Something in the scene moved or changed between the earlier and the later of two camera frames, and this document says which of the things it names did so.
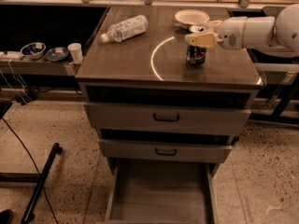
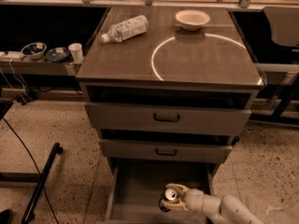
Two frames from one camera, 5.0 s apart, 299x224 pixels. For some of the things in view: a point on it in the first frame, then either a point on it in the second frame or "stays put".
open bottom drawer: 162,193 stays put
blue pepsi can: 196,54 -> 170,194
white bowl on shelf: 34,50 stays put
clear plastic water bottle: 125,29 stays put
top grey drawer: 168,117 stays put
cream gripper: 230,34 -> 196,200
